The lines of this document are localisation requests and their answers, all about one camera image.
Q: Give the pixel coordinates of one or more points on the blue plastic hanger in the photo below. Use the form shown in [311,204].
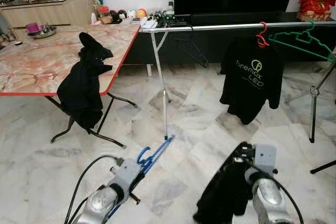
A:
[157,151]

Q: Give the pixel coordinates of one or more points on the black T-shirt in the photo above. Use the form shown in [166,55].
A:
[223,195]
[81,87]
[252,93]

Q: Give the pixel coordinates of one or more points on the red plastic hanger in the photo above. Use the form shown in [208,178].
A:
[259,38]

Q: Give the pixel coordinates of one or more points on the green plastic hanger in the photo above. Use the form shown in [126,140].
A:
[272,39]

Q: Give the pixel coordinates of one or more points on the black TV console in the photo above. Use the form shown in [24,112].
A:
[215,35]

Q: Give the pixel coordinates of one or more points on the silver clothes rack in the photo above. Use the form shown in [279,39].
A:
[210,26]

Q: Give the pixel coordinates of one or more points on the white paper stack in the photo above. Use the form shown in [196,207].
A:
[149,23]

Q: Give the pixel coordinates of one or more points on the dark green bottle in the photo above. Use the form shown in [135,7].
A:
[169,14]

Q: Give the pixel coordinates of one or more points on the marble pattern folding table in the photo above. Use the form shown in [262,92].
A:
[31,61]

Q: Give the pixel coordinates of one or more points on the black plush toy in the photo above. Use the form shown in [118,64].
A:
[116,17]

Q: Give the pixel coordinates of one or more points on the white round toy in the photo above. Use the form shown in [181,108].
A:
[131,13]

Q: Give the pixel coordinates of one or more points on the orange round toy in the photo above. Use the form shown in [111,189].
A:
[141,13]

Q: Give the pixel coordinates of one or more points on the jar with red lid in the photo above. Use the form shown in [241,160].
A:
[104,15]

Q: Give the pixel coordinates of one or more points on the steel bowl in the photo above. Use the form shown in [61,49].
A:
[46,33]

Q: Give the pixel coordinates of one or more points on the wooden cabinet with glass top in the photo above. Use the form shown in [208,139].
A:
[52,17]

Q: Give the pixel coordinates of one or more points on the pink plastic cup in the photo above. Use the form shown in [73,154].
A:
[32,27]

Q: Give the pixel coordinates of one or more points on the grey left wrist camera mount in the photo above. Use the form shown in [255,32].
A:
[127,174]

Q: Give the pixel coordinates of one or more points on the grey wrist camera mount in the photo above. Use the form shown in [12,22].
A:
[266,157]
[127,174]

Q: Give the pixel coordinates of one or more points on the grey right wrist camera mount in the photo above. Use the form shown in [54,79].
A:
[266,157]

